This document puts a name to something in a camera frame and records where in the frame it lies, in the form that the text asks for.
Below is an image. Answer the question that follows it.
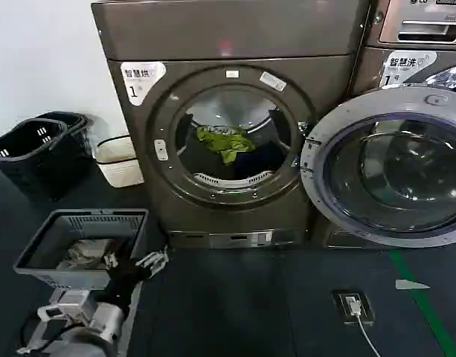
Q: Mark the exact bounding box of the white laundry basket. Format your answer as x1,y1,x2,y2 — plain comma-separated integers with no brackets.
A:
95,134,145,188

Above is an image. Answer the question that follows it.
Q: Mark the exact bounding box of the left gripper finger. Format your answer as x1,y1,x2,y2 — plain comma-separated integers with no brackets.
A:
135,249,171,279
102,250,119,271

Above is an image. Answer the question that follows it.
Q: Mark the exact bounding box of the grey washer with label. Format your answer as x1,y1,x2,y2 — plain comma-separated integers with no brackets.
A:
311,44,456,250

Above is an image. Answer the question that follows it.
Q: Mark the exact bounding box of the white numbered dryer sticker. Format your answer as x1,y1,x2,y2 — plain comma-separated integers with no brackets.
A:
120,60,167,107

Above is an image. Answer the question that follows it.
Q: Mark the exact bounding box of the grey plastic laundry basket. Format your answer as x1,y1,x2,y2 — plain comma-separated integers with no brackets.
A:
13,208,150,292

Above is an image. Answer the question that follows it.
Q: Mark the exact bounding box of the pale grey cloth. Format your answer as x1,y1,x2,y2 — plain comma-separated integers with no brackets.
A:
55,239,117,271

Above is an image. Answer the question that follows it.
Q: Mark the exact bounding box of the green garment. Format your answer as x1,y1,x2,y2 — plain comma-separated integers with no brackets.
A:
196,125,257,167

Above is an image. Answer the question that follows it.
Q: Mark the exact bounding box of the white plug with cable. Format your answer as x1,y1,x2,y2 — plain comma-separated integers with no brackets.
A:
344,295,378,357

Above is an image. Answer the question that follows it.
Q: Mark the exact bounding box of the grey front-load dryer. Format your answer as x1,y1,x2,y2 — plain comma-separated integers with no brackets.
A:
90,0,372,250

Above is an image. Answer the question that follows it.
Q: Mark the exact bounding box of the green floor tape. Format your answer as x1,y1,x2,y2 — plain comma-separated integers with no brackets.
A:
388,248,456,357

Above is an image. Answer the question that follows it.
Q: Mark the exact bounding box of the grey machine with drawer handle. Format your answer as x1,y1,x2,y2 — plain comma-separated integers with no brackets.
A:
364,0,456,49

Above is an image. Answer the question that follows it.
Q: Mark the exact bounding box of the round glass dryer door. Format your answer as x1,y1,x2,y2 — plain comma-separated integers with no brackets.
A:
300,87,456,249

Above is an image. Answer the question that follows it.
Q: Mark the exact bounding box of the floor socket box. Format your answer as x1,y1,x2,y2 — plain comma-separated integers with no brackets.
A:
331,289,375,327

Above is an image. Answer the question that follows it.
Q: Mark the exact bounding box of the white numbered washer sticker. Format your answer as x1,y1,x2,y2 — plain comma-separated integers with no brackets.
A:
379,51,439,89

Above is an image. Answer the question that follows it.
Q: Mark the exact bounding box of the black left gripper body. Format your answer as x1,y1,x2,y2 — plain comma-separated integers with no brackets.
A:
98,256,151,317

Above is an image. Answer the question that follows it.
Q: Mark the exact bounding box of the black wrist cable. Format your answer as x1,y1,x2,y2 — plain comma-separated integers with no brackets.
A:
17,314,71,353

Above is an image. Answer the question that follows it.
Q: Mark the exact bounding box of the large black laundry basket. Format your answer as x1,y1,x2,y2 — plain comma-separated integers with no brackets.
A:
0,118,71,202

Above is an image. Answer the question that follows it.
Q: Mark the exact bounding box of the dark blue garment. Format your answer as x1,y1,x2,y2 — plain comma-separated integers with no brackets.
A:
233,143,288,179

